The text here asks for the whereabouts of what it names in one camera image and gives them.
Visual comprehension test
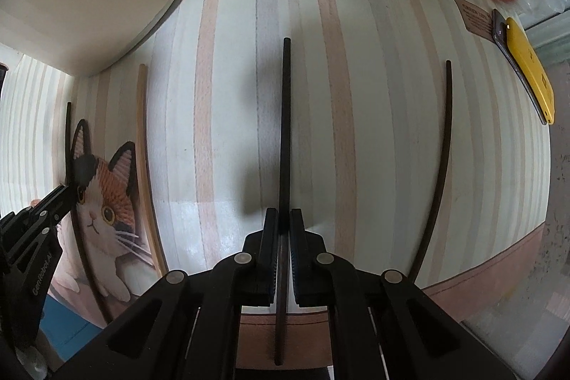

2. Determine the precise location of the yellow phone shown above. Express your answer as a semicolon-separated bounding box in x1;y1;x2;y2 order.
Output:
491;9;555;125

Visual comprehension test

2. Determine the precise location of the dark brown chopstick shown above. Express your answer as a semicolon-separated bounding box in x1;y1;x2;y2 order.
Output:
64;101;112;325

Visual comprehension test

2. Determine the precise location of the light wooden chopstick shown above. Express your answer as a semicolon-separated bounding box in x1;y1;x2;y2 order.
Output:
135;64;168;277

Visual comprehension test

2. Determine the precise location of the black chopstick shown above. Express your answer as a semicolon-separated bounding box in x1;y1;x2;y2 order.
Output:
408;60;453;282
274;38;292;366

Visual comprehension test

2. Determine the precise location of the striped cat print table mat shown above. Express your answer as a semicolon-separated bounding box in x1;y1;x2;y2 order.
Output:
1;0;551;321

